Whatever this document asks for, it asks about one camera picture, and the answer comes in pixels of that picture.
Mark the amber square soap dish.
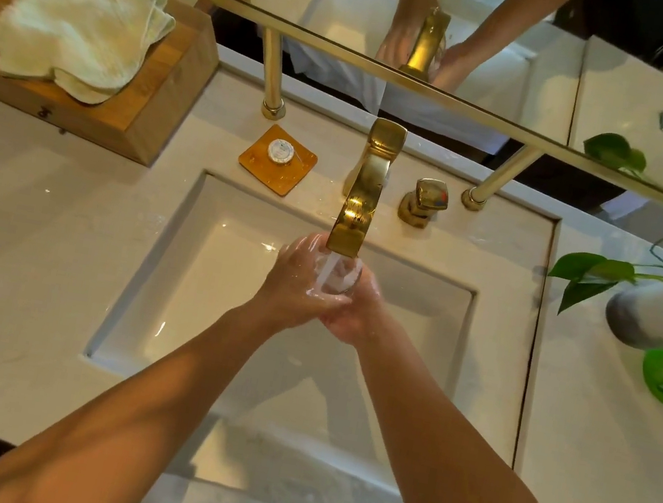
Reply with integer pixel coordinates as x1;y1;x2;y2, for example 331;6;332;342
233;118;324;202

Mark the person's right hand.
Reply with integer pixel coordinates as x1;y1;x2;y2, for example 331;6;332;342
315;258;396;354

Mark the gold framed mirror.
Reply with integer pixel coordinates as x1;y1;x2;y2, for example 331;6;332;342
77;0;663;203

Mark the gold mirror support post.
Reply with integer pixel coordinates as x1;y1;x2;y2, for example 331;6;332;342
458;135;543;222
249;27;298;122

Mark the white sink basin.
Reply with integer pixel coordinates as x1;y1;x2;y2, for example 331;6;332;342
74;152;494;472

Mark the person's right forearm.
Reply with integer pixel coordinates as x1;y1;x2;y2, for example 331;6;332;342
321;312;643;503

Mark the gold faucet handle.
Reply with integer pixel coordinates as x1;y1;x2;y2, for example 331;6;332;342
396;174;453;233

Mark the wooden box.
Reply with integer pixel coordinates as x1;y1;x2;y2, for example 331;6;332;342
0;0;251;180

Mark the person's left forearm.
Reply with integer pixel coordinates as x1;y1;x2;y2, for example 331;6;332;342
0;256;325;503

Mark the person's left hand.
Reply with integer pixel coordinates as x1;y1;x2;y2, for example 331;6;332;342
251;224;367;342

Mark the clear drinking glass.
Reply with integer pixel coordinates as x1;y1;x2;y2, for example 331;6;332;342
308;248;367;302

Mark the cream folded towel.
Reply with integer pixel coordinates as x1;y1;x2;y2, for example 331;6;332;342
0;0;180;118

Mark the gold faucet spout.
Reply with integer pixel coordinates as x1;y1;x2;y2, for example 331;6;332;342
324;113;411;265

